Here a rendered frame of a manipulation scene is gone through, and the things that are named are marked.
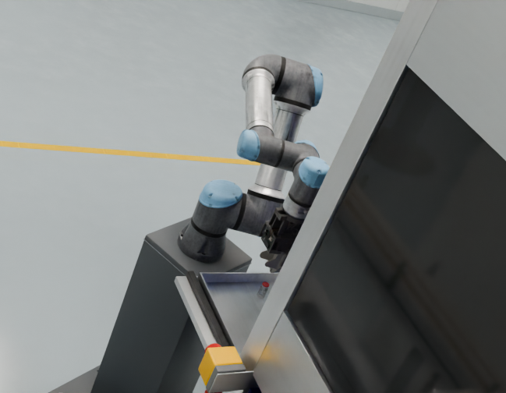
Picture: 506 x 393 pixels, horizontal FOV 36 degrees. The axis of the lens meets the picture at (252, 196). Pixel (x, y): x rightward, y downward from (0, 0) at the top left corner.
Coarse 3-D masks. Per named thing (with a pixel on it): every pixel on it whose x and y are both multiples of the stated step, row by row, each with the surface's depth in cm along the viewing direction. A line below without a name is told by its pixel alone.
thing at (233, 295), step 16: (208, 272) 216; (224, 272) 219; (240, 272) 221; (208, 288) 216; (224, 288) 219; (240, 288) 221; (256, 288) 224; (224, 304) 213; (240, 304) 215; (256, 304) 218; (224, 320) 208; (240, 320) 210; (256, 320) 212; (240, 336) 205; (240, 352) 200
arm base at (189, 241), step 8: (192, 216) 241; (192, 224) 239; (184, 232) 244; (192, 232) 239; (200, 232) 237; (208, 232) 236; (184, 240) 240; (192, 240) 239; (200, 240) 238; (208, 240) 238; (216, 240) 239; (224, 240) 242; (184, 248) 240; (192, 248) 239; (200, 248) 238; (208, 248) 239; (216, 248) 240; (224, 248) 244; (192, 256) 239; (200, 256) 239; (208, 256) 239; (216, 256) 241
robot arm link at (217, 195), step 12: (216, 180) 237; (204, 192) 233; (216, 192) 232; (228, 192) 234; (240, 192) 235; (204, 204) 233; (216, 204) 231; (228, 204) 231; (240, 204) 234; (204, 216) 234; (216, 216) 233; (228, 216) 233; (240, 216) 234; (204, 228) 236; (216, 228) 236
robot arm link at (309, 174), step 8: (304, 160) 197; (312, 160) 197; (320, 160) 199; (296, 168) 201; (304, 168) 196; (312, 168) 195; (320, 168) 195; (328, 168) 197; (296, 176) 199; (304, 176) 196; (312, 176) 195; (320, 176) 195; (296, 184) 198; (304, 184) 197; (312, 184) 196; (320, 184) 197; (288, 192) 202; (296, 192) 199; (304, 192) 197; (312, 192) 197; (296, 200) 199; (304, 200) 199; (312, 200) 199
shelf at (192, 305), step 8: (176, 280) 216; (184, 280) 216; (184, 288) 213; (184, 296) 211; (192, 296) 211; (192, 304) 209; (192, 312) 206; (200, 312) 207; (192, 320) 206; (200, 320) 205; (200, 328) 202; (208, 328) 203; (200, 336) 202; (208, 336) 201; (208, 344) 199
